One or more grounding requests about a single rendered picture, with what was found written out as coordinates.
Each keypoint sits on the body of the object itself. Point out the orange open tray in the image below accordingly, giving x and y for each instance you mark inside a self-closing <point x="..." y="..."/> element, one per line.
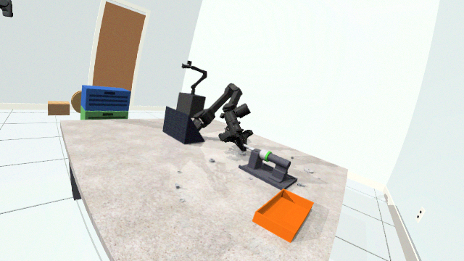
<point x="283" y="215"/>

